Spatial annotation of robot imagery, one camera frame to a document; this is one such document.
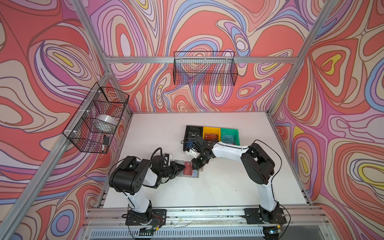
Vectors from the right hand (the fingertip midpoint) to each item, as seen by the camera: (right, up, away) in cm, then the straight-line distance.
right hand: (195, 170), depth 90 cm
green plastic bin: (+24, +20, +12) cm, 34 cm away
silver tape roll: (-44, +28, -20) cm, 56 cm away
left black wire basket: (-52, +41, -9) cm, 67 cm away
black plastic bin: (-2, +23, +16) cm, 28 cm away
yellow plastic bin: (+12, +22, +17) cm, 30 cm away
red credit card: (-4, 0, -1) cm, 5 cm away
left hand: (-6, +2, -1) cm, 6 cm away
